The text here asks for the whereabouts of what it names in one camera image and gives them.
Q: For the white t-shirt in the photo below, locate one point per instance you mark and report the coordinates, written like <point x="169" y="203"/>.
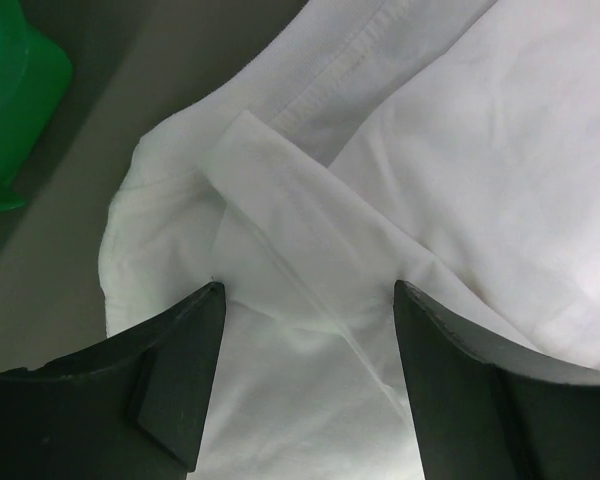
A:
<point x="451" y="144"/>

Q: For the green plastic bin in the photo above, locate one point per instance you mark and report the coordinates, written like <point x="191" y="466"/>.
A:
<point x="35" y="73"/>

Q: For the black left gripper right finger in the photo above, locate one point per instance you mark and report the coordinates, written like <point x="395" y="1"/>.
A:
<point x="485" y="407"/>

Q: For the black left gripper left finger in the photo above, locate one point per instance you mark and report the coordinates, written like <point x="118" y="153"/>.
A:
<point x="130" y="407"/>

